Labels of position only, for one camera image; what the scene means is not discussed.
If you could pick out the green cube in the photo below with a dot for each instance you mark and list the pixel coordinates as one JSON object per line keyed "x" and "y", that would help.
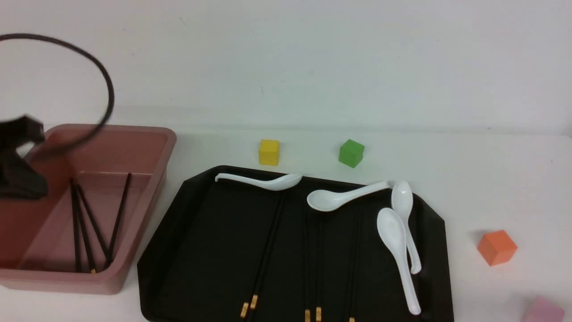
{"x": 351, "y": 153}

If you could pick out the white spoon front right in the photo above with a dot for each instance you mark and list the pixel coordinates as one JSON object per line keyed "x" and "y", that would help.
{"x": 393, "y": 234}

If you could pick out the pink cube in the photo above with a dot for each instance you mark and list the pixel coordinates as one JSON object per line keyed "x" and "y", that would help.
{"x": 542, "y": 309}

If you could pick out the black plastic tray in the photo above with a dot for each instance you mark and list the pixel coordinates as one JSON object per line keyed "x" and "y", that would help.
{"x": 201, "y": 262}

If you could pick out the yellow cube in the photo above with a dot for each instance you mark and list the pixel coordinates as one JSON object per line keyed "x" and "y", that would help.
{"x": 269, "y": 152}

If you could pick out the white spoon top left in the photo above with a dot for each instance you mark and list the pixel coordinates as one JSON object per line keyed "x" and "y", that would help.
{"x": 278, "y": 184}

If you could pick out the black chopstick tray rightmost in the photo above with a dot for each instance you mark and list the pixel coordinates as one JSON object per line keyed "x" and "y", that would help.
{"x": 352, "y": 268}

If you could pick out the white spoon centre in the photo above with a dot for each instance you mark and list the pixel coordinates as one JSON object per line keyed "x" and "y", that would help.
{"x": 328, "y": 201}

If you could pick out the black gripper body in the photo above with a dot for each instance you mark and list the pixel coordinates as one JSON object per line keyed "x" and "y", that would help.
{"x": 18, "y": 180}

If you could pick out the white spoon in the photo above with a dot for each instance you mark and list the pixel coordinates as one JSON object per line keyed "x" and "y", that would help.
{"x": 402, "y": 204}
{"x": 328, "y": 201}
{"x": 393, "y": 234}
{"x": 278, "y": 184}

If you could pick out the pink plastic bin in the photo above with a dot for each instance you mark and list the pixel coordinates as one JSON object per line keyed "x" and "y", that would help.
{"x": 37, "y": 244}

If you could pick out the black chopstick tray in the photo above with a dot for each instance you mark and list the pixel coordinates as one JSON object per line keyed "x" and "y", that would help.
{"x": 246, "y": 314}
{"x": 307, "y": 309}
{"x": 352, "y": 268}
{"x": 318, "y": 278}
{"x": 266, "y": 254}

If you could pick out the black chopstick in bin upright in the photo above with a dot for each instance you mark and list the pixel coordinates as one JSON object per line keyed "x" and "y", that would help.
{"x": 76, "y": 227}

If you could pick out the orange cube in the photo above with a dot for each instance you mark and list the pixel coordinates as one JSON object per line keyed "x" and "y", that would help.
{"x": 497, "y": 247}

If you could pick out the white spoon far right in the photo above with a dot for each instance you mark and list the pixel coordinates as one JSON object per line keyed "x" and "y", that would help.
{"x": 402, "y": 204}

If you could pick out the black chopstick tray leftmost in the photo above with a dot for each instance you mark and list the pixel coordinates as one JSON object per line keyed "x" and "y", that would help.
{"x": 246, "y": 314}

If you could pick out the black chopstick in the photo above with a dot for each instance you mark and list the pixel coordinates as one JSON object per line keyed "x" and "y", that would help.
{"x": 83, "y": 228}
{"x": 76, "y": 227}
{"x": 96, "y": 228}
{"x": 116, "y": 226}

